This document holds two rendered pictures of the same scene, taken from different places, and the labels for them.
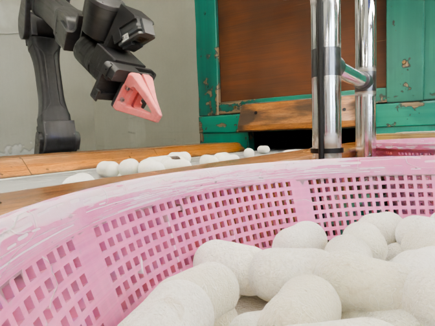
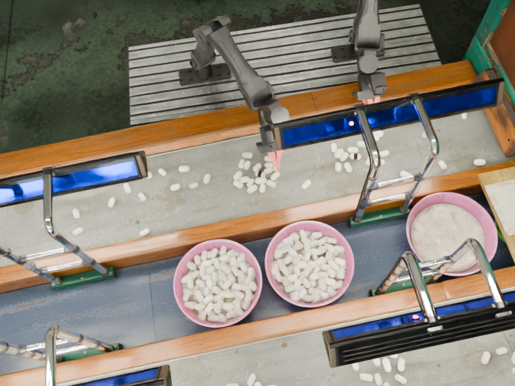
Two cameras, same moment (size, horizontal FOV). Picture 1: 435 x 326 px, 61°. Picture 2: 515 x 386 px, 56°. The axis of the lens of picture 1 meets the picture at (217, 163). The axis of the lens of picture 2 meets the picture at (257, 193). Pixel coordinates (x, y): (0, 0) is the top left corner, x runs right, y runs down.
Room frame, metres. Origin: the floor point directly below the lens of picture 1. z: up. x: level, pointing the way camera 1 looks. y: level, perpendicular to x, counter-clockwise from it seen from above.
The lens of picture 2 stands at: (-0.26, -0.33, 2.18)
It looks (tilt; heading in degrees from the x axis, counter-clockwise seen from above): 65 degrees down; 53
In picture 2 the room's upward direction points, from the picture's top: 9 degrees counter-clockwise
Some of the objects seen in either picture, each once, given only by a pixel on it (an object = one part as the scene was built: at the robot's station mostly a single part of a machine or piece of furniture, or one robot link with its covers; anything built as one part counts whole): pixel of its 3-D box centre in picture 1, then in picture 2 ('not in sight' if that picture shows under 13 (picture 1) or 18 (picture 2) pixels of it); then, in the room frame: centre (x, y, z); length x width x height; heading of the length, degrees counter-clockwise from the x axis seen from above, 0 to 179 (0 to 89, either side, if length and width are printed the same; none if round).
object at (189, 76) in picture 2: not in sight; (203, 68); (0.37, 0.73, 0.71); 0.20 x 0.07 x 0.08; 143
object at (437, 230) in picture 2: not in sight; (446, 238); (0.45, -0.33, 0.71); 0.22 x 0.22 x 0.06
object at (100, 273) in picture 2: not in sight; (56, 233); (-0.40, 0.47, 0.90); 0.20 x 0.19 x 0.45; 147
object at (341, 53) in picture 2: not in sight; (359, 45); (0.85, 0.37, 0.71); 0.20 x 0.07 x 0.08; 143
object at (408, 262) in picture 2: not in sight; (429, 300); (0.19, -0.40, 0.90); 0.20 x 0.19 x 0.45; 147
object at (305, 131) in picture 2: not in sight; (387, 109); (0.46, 0.00, 1.08); 0.62 x 0.08 x 0.07; 147
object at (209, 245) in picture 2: not in sight; (219, 285); (-0.16, 0.07, 0.72); 0.27 x 0.27 x 0.10
